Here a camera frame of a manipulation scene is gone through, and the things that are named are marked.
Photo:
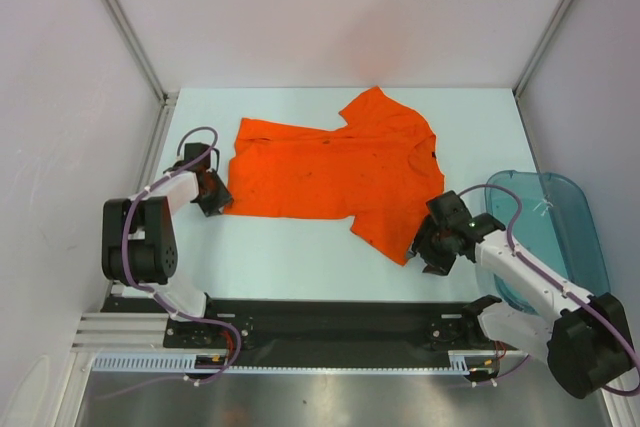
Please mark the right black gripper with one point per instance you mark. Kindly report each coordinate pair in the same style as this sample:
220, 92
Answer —
438, 265

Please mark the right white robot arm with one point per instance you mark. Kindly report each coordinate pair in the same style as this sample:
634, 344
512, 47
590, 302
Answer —
583, 338

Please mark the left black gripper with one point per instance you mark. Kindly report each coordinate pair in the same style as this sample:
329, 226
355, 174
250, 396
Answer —
224, 198

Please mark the left aluminium frame post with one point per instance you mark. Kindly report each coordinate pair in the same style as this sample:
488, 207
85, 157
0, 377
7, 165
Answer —
131, 40

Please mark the white cable duct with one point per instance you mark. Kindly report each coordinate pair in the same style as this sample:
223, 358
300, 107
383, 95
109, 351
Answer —
205, 365

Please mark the teal plastic bin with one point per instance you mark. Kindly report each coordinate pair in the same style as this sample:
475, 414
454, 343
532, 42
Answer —
555, 224

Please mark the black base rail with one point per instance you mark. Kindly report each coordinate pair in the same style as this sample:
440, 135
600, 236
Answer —
339, 333

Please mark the right aluminium frame post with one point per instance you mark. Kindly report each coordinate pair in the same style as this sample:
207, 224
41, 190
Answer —
552, 28

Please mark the aluminium front rail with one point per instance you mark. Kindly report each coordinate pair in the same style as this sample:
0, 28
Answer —
120, 332

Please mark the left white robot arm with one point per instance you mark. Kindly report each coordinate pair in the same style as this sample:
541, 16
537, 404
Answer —
139, 247

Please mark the orange t-shirt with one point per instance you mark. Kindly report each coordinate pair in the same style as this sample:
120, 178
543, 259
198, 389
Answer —
380, 169

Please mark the aluminium frame post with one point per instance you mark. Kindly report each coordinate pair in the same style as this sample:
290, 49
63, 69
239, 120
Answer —
552, 28
131, 40

